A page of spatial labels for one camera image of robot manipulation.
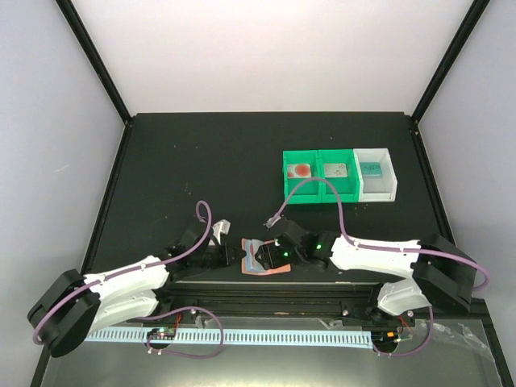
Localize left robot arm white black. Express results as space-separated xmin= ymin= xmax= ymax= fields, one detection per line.
xmin=27 ymin=230 xmax=245 ymax=358

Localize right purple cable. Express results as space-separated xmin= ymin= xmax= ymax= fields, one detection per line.
xmin=265 ymin=176 xmax=491 ymax=358

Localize left black frame post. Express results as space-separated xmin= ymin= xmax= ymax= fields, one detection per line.
xmin=55 ymin=0 xmax=132 ymax=125

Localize white slotted cable duct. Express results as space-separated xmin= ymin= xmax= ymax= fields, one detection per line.
xmin=85 ymin=327 xmax=372 ymax=349

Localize black aluminium rail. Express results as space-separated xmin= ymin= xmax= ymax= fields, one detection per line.
xmin=152 ymin=281 xmax=489 ymax=323

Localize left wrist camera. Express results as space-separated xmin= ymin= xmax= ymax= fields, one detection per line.
xmin=209 ymin=219 xmax=231 ymax=246

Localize green bin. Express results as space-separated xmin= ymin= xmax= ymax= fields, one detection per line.
xmin=318 ymin=149 xmax=360 ymax=203
xmin=282 ymin=150 xmax=323 ymax=204

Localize black frame post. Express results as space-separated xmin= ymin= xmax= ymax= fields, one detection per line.
xmin=411 ymin=0 xmax=490 ymax=124
xmin=55 ymin=0 xmax=132 ymax=125

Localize right black frame post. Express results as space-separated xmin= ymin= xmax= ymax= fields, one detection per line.
xmin=411 ymin=0 xmax=490 ymax=124

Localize middle green bin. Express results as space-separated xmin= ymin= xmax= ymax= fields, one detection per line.
xmin=318 ymin=149 xmax=360 ymax=203

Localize teal card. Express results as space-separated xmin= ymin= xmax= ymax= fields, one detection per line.
xmin=360 ymin=161 xmax=382 ymax=177

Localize circuit board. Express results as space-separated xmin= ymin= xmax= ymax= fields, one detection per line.
xmin=371 ymin=331 xmax=406 ymax=345
xmin=147 ymin=327 xmax=176 ymax=340

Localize brown leather card holder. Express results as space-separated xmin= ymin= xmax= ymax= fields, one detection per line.
xmin=263 ymin=239 xmax=291 ymax=276

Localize right circuit board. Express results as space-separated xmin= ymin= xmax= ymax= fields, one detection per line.
xmin=371 ymin=331 xmax=406 ymax=345

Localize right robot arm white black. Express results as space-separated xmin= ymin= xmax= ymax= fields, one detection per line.
xmin=243 ymin=218 xmax=480 ymax=325

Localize grey white card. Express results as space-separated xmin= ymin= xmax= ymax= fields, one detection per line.
xmin=323 ymin=163 xmax=348 ymax=178

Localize left green bin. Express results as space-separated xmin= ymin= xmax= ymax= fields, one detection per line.
xmin=282 ymin=150 xmax=323 ymax=204

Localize left circuit board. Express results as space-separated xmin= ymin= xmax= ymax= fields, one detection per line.
xmin=147 ymin=327 xmax=176 ymax=340

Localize white bin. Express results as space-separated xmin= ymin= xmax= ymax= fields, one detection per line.
xmin=354 ymin=148 xmax=397 ymax=202

